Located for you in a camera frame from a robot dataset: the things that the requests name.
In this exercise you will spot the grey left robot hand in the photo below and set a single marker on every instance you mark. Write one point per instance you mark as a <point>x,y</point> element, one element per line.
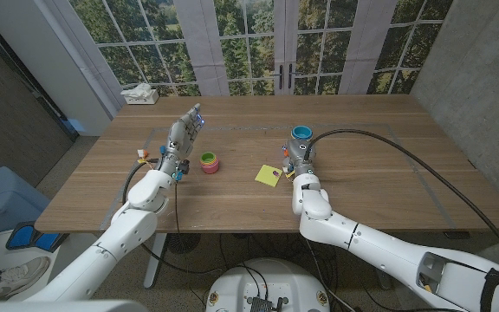
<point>182,134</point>

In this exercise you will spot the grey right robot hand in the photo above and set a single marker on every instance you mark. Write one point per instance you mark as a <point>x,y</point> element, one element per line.
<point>299,154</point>

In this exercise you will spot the yellow sticky note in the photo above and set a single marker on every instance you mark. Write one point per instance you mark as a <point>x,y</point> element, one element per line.
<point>268,176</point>

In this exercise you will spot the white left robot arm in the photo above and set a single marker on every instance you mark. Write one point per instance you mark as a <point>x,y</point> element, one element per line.
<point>111,247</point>

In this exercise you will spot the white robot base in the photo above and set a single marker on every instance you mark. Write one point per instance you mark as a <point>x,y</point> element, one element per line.
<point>267,281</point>

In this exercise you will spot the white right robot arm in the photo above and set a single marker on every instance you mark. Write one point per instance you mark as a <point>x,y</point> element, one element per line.
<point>384,247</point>

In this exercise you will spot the green stacking cup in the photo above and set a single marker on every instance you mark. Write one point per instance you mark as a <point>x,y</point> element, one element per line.
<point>208,157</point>

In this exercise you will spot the pink stacking cup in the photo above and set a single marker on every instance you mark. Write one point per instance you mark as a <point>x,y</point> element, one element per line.
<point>210,168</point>

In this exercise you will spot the small orange cap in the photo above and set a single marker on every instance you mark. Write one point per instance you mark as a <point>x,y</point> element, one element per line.
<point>142,153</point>

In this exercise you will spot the white tissue box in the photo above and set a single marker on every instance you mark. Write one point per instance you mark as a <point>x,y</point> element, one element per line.
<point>142,97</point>

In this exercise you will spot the black round device under table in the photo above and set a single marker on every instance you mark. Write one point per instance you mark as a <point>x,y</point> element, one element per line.
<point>183,243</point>

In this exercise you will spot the printed window backdrop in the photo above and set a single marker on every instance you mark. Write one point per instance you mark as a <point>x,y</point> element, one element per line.
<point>249,43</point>

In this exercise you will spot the white table leg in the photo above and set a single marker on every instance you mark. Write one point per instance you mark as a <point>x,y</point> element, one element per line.
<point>154,264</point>

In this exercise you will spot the grey table leg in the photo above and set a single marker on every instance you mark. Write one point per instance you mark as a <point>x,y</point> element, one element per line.
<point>384,279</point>

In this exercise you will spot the blue and black pad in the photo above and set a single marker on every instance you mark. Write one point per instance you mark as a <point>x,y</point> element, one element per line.
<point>28,237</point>

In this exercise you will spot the blue-grey storage bin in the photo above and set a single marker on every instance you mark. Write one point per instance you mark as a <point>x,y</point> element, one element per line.
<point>2,199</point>

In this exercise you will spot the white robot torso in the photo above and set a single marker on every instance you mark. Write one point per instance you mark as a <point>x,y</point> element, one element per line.
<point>59,307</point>

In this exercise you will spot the white grey sneaker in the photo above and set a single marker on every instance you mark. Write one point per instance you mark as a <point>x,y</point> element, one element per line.
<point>20,275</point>

